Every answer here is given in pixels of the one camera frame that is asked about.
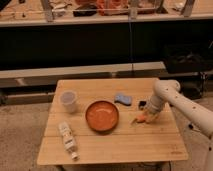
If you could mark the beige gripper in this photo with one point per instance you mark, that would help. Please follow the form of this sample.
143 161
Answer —
149 116

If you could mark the orange pepper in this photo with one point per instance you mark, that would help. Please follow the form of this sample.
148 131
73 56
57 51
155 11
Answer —
139 119

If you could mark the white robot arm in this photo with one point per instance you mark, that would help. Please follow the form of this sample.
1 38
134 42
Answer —
167 91

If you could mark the black rectangular block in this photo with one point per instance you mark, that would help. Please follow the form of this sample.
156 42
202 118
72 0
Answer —
141 105

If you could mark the blue sponge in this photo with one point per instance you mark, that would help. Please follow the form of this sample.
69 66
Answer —
123 99

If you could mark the orange bowl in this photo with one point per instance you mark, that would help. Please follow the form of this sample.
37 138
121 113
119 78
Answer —
102 116

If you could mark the wooden table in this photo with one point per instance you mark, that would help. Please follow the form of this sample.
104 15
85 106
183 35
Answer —
127 143

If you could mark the black box on shelf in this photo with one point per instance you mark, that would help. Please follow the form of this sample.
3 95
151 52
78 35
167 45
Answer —
185 58

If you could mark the clear plastic cup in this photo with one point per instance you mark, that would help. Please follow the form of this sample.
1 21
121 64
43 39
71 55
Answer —
68 99

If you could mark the white plastic bottle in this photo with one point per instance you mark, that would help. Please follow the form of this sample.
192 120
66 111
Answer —
68 139

